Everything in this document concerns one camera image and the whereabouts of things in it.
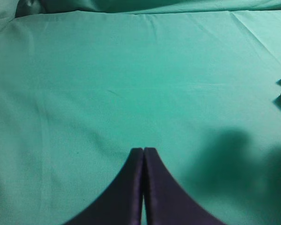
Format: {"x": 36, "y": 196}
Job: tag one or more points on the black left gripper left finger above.
{"x": 121, "y": 202}

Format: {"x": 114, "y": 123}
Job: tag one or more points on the green cloth backdrop and cover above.
{"x": 84, "y": 81}

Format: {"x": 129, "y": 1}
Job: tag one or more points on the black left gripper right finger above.
{"x": 166, "y": 203}

